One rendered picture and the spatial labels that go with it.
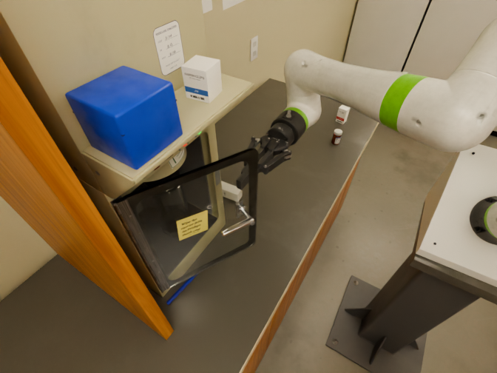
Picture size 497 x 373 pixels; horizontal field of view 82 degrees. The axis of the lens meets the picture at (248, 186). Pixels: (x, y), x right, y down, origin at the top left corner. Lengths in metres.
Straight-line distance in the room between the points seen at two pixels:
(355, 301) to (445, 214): 1.05
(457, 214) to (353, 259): 1.14
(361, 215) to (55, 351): 2.03
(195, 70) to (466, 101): 0.46
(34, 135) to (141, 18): 0.26
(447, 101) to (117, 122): 0.53
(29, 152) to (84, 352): 0.70
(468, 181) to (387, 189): 1.58
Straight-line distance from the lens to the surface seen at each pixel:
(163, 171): 0.69
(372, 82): 0.71
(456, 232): 1.12
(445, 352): 2.13
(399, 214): 2.53
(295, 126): 0.83
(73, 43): 0.46
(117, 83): 0.45
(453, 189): 1.13
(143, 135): 0.41
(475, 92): 0.63
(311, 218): 1.08
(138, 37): 0.52
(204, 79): 0.53
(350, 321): 1.95
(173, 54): 0.58
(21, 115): 0.35
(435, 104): 0.63
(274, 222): 1.05
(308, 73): 0.83
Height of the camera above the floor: 1.79
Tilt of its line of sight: 48 degrees down
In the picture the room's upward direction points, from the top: straight up
